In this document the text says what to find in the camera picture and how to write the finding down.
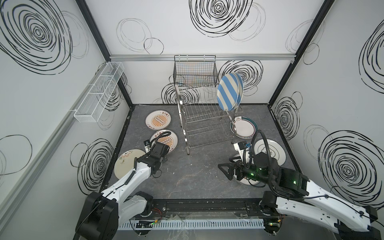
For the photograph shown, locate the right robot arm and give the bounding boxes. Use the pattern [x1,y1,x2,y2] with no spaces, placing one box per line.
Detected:
[218,130,382,240]

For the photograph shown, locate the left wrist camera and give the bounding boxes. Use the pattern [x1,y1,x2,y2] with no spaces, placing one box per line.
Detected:
[144,140,151,153]

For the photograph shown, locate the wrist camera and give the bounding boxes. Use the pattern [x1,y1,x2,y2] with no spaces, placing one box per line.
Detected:
[233,141,252,162]
[144,140,151,153]

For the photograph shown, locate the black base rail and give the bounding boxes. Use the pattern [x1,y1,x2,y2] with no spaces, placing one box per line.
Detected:
[153,198,264,217]

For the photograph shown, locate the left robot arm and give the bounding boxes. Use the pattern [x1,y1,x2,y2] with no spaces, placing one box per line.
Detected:
[75,131,171,240]

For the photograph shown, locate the white plate red characters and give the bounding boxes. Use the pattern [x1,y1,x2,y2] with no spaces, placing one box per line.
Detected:
[234,178,261,186]

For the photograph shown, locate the cream floral plate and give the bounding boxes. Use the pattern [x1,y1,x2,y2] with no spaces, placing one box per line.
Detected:
[114,149,145,179]

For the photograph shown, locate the orange sunburst plate near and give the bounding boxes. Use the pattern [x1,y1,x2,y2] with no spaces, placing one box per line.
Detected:
[150,130,178,153]

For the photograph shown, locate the orange sunburst plate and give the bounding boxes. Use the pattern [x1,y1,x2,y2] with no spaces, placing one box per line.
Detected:
[150,130,178,153]
[145,110,172,131]

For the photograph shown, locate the white slotted cable duct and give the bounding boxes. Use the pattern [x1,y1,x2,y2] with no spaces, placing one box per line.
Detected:
[118,219,265,231]

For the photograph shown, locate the steel two-tier dish rack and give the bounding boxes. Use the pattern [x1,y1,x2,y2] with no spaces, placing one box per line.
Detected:
[174,83,243,155]

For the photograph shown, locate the orange sunburst plate far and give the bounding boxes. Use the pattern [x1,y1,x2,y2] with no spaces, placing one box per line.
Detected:
[145,110,172,131]

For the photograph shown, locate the white plate green emblem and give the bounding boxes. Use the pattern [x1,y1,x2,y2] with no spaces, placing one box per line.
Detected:
[254,139,287,166]

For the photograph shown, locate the green rimmed white plate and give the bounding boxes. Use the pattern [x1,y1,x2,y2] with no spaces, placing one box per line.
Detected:
[230,116,259,139]

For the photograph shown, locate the dark wire mesh basket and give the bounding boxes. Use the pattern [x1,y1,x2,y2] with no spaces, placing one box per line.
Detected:
[173,55,218,87]

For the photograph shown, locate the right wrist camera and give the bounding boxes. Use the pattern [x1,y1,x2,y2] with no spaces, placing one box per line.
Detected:
[233,141,252,162]

